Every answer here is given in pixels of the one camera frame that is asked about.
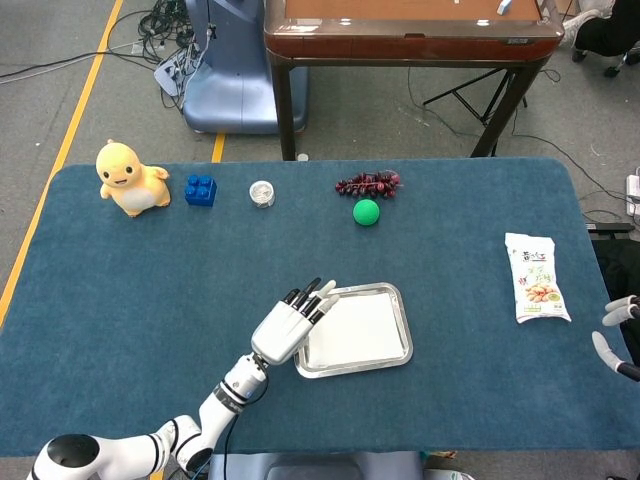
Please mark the white snack packet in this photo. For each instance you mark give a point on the white snack packet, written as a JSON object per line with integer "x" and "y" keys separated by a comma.
{"x": 535, "y": 270}

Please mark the yellow plush dinosaur toy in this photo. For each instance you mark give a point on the yellow plush dinosaur toy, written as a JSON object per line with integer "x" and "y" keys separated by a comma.
{"x": 132, "y": 187}

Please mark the silver metal tray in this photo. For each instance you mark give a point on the silver metal tray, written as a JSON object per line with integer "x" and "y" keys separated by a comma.
{"x": 325, "y": 371}

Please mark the black tripod stand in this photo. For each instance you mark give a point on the black tripod stand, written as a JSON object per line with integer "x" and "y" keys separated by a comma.
{"x": 467, "y": 102}

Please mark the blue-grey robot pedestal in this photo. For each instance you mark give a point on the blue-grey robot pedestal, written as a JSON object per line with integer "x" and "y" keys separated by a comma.
{"x": 235, "y": 75}

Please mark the white paper napkin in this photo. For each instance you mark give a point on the white paper napkin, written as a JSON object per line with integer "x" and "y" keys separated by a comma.
{"x": 360, "y": 330}

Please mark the blue building block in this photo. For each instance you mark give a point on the blue building block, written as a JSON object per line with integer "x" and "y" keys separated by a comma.
{"x": 201, "y": 191}

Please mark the green ball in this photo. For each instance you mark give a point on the green ball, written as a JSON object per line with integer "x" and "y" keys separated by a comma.
{"x": 366, "y": 212}

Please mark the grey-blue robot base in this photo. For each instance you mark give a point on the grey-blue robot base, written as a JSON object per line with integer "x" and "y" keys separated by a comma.
{"x": 310, "y": 467}

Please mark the brown mahjong table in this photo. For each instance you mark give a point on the brown mahjong table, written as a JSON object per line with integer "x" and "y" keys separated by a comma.
{"x": 400, "y": 45}

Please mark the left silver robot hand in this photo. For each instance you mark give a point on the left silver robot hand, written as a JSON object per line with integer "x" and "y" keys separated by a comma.
{"x": 280, "y": 335}

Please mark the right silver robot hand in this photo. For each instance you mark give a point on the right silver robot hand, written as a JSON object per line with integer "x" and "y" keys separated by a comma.
{"x": 607, "y": 350}

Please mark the blue felt table cover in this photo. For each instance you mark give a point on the blue felt table cover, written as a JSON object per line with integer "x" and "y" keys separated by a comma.
{"x": 150, "y": 275}

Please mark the dark red grape bunch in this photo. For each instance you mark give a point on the dark red grape bunch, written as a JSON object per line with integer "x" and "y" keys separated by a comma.
{"x": 367, "y": 184}

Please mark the black office chair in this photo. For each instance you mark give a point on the black office chair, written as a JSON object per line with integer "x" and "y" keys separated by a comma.
{"x": 607, "y": 35}

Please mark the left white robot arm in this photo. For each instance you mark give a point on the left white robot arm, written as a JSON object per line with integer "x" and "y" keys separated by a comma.
{"x": 225, "y": 400}

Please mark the black flat bar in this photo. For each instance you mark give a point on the black flat bar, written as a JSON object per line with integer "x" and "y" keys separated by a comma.
{"x": 610, "y": 228}

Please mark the white power strip with plugs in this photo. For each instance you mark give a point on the white power strip with plugs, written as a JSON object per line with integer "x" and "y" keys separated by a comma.
{"x": 175, "y": 70}

